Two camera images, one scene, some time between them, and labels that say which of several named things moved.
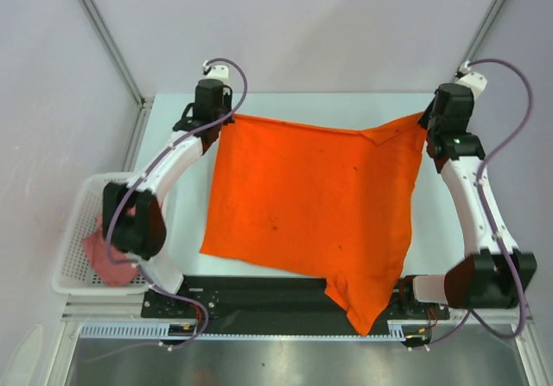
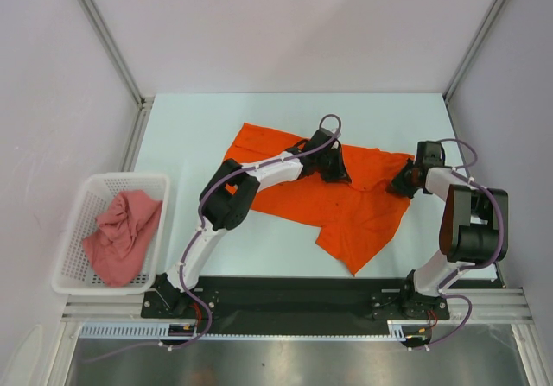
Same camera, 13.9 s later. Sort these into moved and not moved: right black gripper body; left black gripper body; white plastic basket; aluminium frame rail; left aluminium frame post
Moved: left black gripper body; right black gripper body
Not moved: white plastic basket; aluminium frame rail; left aluminium frame post
